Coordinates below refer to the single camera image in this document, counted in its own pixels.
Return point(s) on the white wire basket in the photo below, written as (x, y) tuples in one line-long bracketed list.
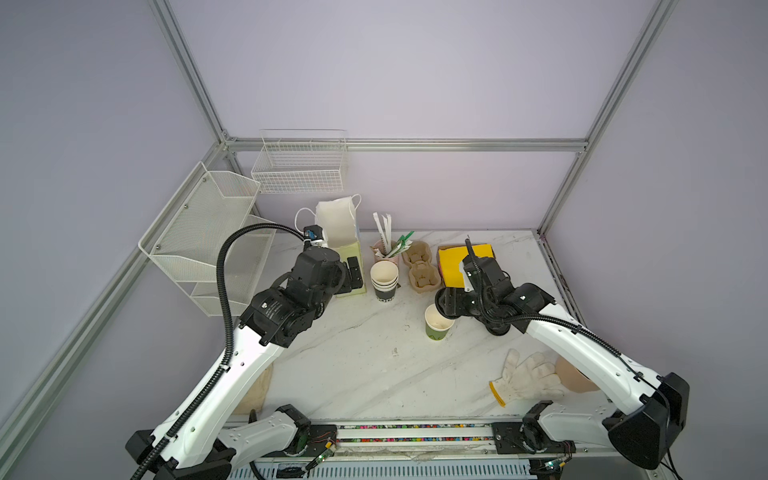
[(298, 161)]

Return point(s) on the pink utensil holder cup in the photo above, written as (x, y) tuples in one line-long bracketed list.
[(379, 254)]

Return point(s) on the stack of black paper cups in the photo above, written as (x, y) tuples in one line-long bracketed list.
[(384, 276)]

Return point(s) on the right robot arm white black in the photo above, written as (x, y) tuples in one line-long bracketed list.
[(594, 372)]

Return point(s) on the yellow napkin stack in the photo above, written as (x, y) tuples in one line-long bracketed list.
[(453, 264)]

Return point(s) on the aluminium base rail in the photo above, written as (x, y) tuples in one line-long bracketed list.
[(414, 441)]

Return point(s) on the tan bowl with green plant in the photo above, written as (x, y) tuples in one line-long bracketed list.
[(573, 379)]

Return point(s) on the white and green paper bag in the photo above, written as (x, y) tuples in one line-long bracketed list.
[(338, 218)]

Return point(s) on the cardboard box of napkins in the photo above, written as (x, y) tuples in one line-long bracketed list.
[(453, 264)]

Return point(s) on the white two-tier mesh shelf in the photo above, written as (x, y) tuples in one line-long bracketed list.
[(185, 240)]

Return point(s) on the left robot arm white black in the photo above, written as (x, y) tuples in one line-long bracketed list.
[(267, 327)]

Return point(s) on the white work glove right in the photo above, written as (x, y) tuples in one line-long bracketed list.
[(532, 378)]

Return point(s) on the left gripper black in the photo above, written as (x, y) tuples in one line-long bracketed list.
[(355, 280)]

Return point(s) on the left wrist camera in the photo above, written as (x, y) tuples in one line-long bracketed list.
[(314, 237)]

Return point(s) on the green paper cup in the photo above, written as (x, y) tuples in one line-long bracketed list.
[(436, 325)]

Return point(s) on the brown pulp cup carriers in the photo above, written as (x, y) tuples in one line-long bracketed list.
[(423, 274)]

